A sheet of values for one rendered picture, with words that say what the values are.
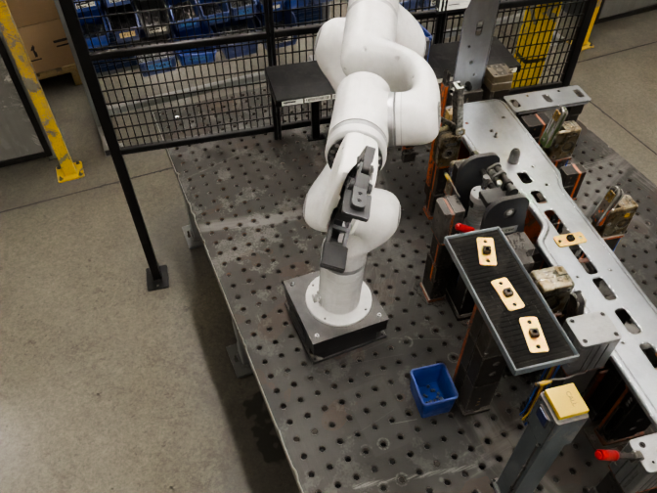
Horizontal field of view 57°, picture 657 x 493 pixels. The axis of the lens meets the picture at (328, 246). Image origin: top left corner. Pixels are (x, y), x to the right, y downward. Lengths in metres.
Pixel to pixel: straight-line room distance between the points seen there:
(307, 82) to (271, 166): 0.37
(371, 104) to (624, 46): 4.15
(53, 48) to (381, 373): 3.15
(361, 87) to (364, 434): 1.00
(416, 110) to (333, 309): 0.92
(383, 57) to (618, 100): 3.43
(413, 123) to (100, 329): 2.18
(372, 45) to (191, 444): 1.81
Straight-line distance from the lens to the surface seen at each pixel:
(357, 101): 0.86
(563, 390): 1.25
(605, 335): 1.42
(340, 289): 1.60
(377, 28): 1.01
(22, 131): 3.48
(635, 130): 4.09
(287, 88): 2.13
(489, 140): 2.00
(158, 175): 3.46
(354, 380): 1.71
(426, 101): 0.86
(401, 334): 1.80
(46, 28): 4.19
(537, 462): 1.40
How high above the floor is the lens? 2.18
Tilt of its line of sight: 48 degrees down
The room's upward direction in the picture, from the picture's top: straight up
